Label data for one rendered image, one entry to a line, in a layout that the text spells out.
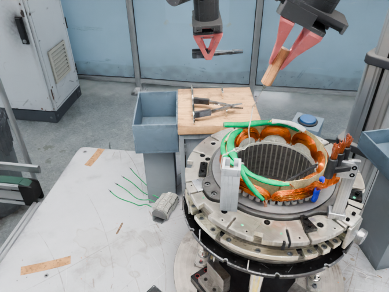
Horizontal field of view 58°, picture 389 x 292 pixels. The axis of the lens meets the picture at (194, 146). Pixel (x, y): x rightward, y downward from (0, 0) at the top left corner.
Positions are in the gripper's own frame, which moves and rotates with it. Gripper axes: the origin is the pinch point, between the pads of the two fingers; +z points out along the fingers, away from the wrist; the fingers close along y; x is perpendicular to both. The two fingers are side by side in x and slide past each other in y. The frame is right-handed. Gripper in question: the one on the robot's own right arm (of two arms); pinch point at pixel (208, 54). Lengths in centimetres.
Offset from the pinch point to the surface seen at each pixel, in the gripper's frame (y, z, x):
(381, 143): 18.7, 16.7, 39.2
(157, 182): 12.9, 30.6, -16.0
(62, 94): -165, 107, -110
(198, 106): 6.1, 11.3, -3.3
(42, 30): -164, 55, -109
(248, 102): 4.7, 12.1, 9.6
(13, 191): 2, 42, -64
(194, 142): 14.3, 16.2, -4.9
